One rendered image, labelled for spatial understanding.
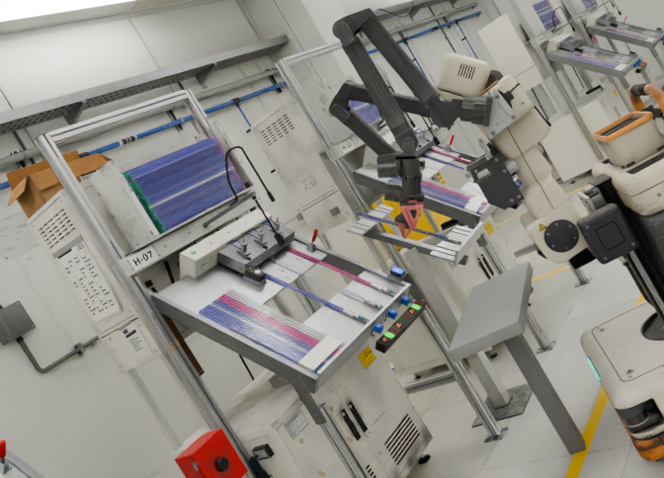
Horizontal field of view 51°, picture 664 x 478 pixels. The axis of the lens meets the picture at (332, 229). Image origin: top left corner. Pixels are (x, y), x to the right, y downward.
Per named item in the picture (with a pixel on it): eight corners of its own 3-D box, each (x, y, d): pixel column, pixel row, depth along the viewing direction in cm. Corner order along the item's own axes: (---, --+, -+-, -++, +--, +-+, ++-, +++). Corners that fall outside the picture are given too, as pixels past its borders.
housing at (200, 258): (270, 242, 303) (272, 213, 296) (195, 291, 266) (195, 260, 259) (255, 235, 307) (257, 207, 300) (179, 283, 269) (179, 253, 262)
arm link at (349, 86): (333, 78, 244) (338, 74, 253) (326, 116, 249) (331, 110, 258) (458, 107, 239) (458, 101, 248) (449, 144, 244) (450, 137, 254)
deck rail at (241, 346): (317, 390, 225) (319, 376, 222) (314, 394, 223) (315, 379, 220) (155, 305, 254) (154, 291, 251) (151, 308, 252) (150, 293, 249)
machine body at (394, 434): (441, 448, 299) (368, 327, 295) (361, 570, 245) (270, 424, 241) (337, 469, 340) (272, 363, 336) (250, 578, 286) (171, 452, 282)
